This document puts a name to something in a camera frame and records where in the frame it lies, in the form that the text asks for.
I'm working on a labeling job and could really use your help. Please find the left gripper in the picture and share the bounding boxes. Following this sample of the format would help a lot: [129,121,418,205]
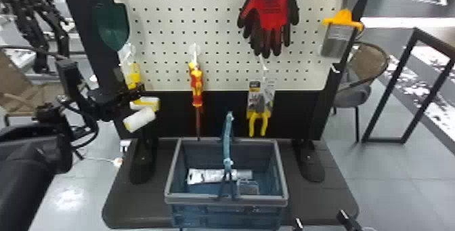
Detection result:
[87,83,146,121]

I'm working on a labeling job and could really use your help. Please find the white paint roller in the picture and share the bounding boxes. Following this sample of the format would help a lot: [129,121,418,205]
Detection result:
[118,43,162,134]

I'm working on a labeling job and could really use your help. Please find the red and yellow screwdriver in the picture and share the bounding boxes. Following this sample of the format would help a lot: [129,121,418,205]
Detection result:
[187,43,206,142]

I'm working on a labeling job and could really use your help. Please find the blue basket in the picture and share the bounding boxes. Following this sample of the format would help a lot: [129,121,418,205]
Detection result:
[163,110,290,231]

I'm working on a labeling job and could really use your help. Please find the green trowel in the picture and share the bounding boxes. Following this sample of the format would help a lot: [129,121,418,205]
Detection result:
[92,0,131,53]

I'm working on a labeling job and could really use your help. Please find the white pegboard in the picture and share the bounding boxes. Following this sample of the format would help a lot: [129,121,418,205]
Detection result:
[58,0,378,186]

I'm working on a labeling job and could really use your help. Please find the yellow pliers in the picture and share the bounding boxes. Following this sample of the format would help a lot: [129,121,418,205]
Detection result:
[246,55,277,138]

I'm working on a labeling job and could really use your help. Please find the grey chair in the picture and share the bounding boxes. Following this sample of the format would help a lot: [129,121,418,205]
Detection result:
[331,41,392,143]

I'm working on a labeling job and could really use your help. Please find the red and black gloves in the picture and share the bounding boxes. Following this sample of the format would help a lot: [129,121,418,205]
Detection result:
[236,0,301,60]

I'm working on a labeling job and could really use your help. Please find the black framed side table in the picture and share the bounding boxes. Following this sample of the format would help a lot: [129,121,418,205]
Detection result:
[360,16,455,156]

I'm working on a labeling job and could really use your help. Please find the black cable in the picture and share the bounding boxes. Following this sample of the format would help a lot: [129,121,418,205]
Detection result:
[58,98,101,152]

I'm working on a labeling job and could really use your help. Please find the white floor cable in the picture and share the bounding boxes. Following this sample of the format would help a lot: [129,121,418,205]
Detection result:
[81,139,132,168]

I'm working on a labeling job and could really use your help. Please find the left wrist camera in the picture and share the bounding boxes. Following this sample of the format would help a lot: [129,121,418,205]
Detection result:
[54,58,87,102]

